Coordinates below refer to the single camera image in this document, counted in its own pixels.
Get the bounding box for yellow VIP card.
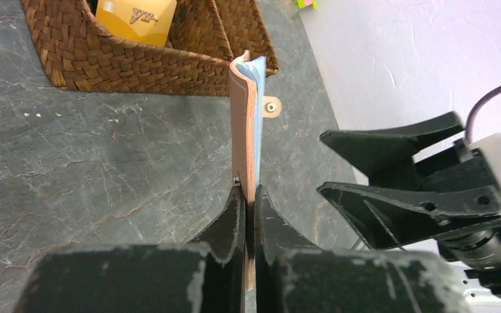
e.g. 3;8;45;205
96;0;177;47

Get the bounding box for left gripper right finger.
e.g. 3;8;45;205
254;185;318;312

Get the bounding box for brown woven divided basket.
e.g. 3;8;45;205
21;0;280;96

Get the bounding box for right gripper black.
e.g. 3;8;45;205
317;112;501;298

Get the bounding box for green pink toy bricks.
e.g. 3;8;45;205
296;0;317;9

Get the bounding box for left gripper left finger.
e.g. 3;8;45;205
192;186;245;312

